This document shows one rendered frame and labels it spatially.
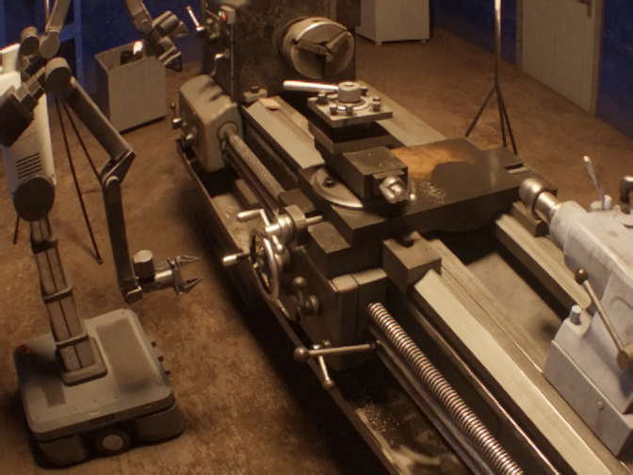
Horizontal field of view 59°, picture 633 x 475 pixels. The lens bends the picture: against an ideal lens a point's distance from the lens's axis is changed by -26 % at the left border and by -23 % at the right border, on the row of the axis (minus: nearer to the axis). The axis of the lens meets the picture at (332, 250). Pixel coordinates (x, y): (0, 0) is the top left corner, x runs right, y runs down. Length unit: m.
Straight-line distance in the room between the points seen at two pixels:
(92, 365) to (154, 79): 2.68
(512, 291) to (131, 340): 1.33
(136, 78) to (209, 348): 2.32
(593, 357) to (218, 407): 1.57
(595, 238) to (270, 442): 1.46
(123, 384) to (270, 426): 0.57
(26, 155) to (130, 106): 2.82
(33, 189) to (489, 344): 1.29
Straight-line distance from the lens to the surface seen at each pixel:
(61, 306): 2.17
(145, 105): 4.63
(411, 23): 6.27
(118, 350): 2.42
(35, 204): 1.90
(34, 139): 1.81
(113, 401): 2.24
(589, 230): 1.37
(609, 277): 1.32
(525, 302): 1.85
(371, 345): 1.82
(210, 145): 2.70
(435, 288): 1.65
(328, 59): 2.43
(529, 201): 1.53
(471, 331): 1.55
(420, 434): 1.88
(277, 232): 1.77
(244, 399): 2.54
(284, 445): 2.37
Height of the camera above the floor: 1.85
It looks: 35 degrees down
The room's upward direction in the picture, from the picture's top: straight up
